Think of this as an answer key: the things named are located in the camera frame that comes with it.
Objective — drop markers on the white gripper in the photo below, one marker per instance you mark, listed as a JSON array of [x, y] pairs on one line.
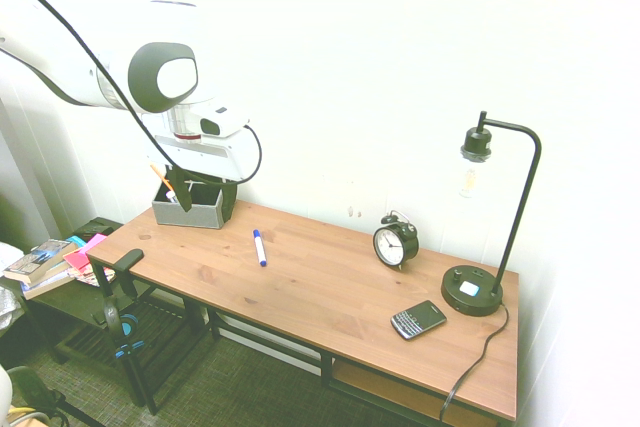
[[210, 154]]

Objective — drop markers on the white marker with blue cap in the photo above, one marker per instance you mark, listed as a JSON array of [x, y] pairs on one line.
[[259, 248]]

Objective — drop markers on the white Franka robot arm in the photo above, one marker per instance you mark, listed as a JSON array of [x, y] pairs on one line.
[[60, 37]]

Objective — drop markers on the grey felt pen holder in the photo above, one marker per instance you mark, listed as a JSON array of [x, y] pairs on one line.
[[187, 214]]

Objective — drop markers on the small white pen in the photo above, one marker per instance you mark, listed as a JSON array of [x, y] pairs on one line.
[[171, 197]]

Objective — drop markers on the orange pencil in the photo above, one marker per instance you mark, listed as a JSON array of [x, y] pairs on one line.
[[161, 177]]

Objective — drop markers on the black clamp headphone hook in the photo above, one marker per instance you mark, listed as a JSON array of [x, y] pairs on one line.
[[127, 262]]

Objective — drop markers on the pink sticky note pad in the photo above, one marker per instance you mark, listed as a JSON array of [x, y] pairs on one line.
[[85, 252]]

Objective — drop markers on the colourful magazine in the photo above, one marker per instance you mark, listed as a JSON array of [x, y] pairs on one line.
[[92, 277]]

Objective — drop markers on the black and blue headphones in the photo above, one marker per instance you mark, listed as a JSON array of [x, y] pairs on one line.
[[122, 327]]

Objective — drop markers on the paperback book with dark cover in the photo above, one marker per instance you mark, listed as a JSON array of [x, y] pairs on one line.
[[40, 259]]

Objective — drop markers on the thick book with tan edge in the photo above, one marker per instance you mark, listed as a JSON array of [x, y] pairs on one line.
[[47, 286]]

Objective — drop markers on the black twin-bell alarm clock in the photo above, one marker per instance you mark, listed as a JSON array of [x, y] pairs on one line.
[[392, 244]]

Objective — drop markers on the black keypad smartphone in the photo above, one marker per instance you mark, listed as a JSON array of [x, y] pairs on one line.
[[418, 319]]

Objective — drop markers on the black desk lamp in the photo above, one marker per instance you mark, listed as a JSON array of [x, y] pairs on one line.
[[472, 292]]

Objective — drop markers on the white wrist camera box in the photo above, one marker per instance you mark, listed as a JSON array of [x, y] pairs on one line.
[[222, 121]]

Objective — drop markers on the wooden desk with black frame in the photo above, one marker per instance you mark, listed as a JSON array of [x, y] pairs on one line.
[[325, 364]]

